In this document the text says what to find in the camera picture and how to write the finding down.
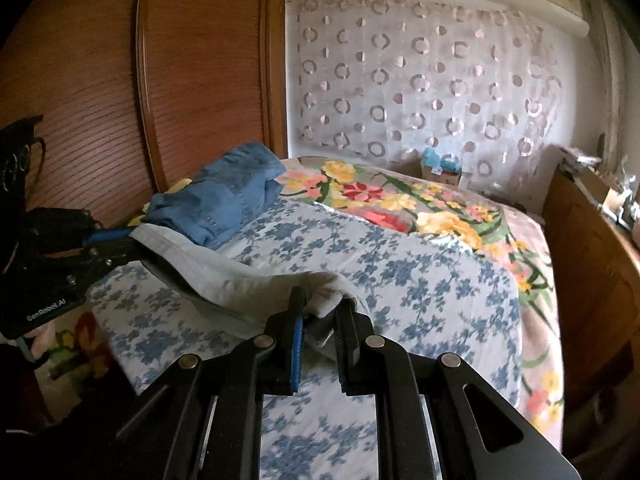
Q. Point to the bed with flowered sheet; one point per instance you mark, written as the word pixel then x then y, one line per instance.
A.
pixel 450 210

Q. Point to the small cardboard box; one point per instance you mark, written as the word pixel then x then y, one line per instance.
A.
pixel 445 177

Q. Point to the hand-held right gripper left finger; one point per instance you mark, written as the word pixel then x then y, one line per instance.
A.
pixel 295 350

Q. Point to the blue floral blanket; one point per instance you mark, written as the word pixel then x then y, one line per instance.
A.
pixel 425 285

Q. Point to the grey pants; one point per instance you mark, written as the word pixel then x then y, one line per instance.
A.
pixel 215 280

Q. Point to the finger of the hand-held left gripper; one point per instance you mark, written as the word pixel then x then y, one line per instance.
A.
pixel 117 255
pixel 107 236

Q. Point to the patterned window curtain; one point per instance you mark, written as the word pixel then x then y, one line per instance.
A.
pixel 607 85

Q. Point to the pile of papers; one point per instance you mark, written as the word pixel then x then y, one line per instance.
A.
pixel 577 156

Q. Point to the wooden cabinet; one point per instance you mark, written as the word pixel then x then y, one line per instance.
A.
pixel 590 285

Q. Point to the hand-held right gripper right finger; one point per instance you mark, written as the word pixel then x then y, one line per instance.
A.
pixel 350 360

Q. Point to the circle-patterned wall curtain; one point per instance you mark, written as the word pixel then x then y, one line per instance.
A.
pixel 425 85

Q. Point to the blue jeans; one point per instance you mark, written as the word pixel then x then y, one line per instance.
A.
pixel 220 195

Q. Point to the wooden wardrobe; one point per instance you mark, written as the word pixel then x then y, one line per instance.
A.
pixel 100 85

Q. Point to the open cardboard box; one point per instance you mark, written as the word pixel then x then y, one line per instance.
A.
pixel 592 182

